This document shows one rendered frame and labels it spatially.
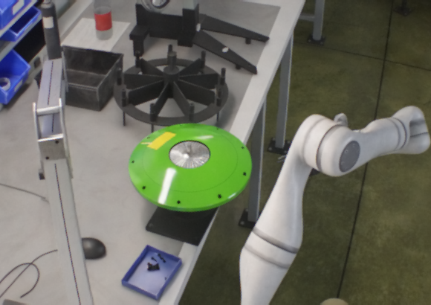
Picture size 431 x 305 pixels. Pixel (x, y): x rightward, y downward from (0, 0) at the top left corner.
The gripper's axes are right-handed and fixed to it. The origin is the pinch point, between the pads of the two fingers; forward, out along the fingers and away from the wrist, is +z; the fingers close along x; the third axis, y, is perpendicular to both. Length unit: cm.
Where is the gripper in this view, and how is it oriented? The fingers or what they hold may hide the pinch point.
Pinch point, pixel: (277, 160)
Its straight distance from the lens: 156.2
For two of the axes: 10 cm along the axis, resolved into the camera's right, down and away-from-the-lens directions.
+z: -7.8, 2.5, 5.8
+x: 3.2, -6.3, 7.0
